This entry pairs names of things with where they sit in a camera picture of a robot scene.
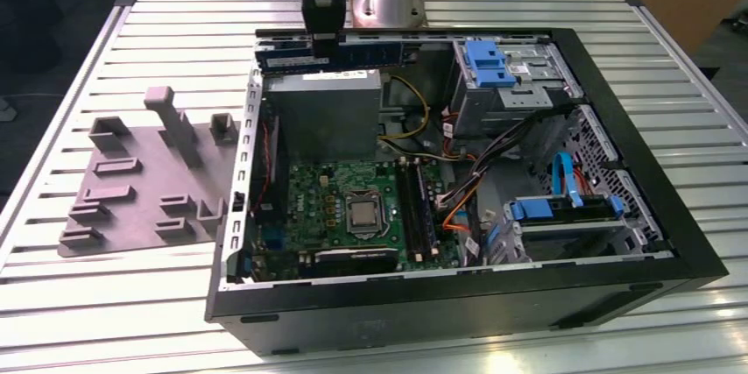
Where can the CPU socket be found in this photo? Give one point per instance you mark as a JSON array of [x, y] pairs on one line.
[[363, 193]]

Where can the RAM stick black chips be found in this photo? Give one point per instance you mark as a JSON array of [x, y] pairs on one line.
[[427, 216], [368, 56]]

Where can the black open PC case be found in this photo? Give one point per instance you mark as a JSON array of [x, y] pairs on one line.
[[410, 317]]

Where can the grey parts rack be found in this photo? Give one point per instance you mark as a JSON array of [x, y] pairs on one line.
[[146, 181]]

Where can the green motherboard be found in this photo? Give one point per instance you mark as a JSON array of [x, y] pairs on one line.
[[310, 199]]

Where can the silver metal drive cage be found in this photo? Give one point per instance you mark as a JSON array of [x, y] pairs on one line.
[[526, 98]]

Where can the hard disk in blue carrier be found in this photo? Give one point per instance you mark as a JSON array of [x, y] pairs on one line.
[[532, 209]]

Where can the blue drive bay latch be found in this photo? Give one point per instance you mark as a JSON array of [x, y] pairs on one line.
[[486, 56]]

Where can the grey power supply unit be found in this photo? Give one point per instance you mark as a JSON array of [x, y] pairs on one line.
[[322, 115]]

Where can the black RAM slot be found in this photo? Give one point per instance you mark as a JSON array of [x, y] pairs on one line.
[[407, 212]]

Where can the silver CPU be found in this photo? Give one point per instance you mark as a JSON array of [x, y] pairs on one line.
[[364, 214]]

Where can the black graphics card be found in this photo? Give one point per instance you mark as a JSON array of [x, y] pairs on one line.
[[351, 260]]

